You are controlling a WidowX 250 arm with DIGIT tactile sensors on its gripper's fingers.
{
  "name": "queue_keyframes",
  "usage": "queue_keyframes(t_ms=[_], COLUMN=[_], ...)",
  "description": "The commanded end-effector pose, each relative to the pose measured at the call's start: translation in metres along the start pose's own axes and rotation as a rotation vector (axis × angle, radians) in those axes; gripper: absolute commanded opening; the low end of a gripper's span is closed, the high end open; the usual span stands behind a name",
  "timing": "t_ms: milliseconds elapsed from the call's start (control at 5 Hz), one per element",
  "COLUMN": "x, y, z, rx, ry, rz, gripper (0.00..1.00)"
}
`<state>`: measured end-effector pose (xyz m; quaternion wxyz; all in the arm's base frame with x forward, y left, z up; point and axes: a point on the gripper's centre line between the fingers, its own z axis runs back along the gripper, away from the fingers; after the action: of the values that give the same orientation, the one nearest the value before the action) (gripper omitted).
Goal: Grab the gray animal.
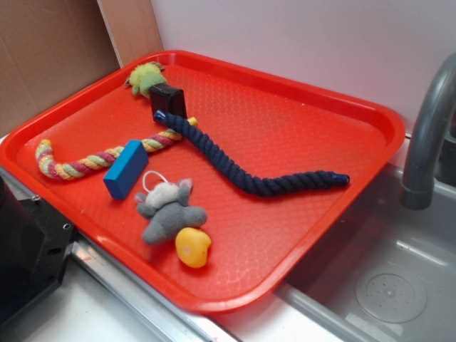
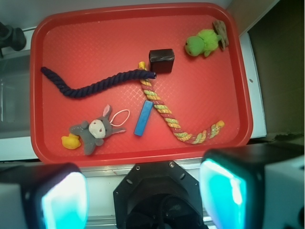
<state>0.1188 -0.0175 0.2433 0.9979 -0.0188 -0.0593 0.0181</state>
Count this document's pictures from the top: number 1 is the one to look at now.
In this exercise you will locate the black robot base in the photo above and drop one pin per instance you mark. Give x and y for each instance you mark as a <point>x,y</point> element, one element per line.
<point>36,240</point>

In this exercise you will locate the red plastic tray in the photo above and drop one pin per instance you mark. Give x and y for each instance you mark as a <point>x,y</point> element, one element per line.
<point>269,126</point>

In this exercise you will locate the gray plush elephant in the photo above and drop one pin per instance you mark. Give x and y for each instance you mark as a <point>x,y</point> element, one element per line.
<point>166,205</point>

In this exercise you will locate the yellow rubber duck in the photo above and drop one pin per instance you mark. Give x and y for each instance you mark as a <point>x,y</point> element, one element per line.
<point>192,247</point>

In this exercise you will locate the blue wooden block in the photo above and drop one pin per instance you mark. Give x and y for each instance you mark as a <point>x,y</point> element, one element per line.
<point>125,171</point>

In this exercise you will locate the black rectangular box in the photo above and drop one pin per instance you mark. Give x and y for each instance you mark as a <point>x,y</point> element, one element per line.
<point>168,99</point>

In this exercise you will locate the green plush toy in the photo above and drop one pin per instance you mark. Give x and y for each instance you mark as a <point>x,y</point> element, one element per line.
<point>145,76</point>

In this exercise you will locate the gray plastic sink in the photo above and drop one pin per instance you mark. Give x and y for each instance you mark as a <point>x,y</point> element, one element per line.
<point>382,272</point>

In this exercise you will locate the brown cardboard panel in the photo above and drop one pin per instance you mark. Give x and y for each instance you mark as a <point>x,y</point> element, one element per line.
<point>52,49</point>

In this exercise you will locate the gray faucet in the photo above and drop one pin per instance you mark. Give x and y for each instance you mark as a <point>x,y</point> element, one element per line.
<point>431,152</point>

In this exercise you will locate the metal rail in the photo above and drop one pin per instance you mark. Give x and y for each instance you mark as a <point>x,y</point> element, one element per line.
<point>100,301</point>

